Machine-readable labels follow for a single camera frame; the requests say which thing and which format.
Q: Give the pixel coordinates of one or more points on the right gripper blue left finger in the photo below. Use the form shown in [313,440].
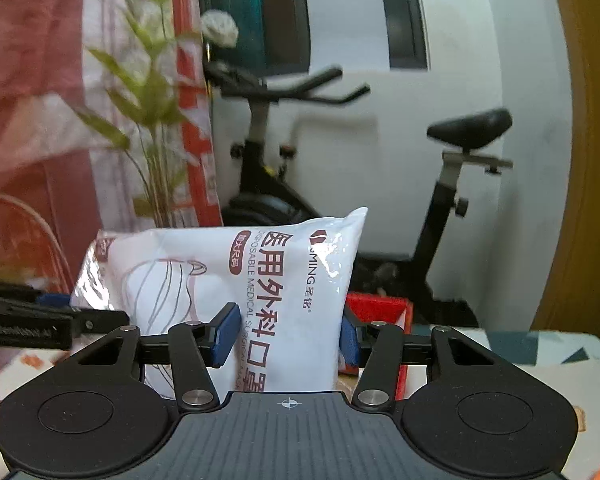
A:
[193,349]

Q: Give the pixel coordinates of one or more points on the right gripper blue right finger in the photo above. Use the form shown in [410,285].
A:
[375,348]

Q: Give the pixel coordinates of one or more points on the white medical mask pack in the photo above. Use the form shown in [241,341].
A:
[289,282]

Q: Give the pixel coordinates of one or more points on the red strawberry cardboard box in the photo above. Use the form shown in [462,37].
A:
[374,309]

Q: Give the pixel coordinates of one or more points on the patterned white table cloth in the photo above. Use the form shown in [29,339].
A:
[570,364]

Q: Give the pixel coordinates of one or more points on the pink printed backdrop curtain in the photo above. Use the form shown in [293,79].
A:
[104,125]

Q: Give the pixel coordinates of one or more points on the brown wooden door frame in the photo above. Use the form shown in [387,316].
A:
[571,298]

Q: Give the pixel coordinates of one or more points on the dark window frame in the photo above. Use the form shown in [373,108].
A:
[293,37]

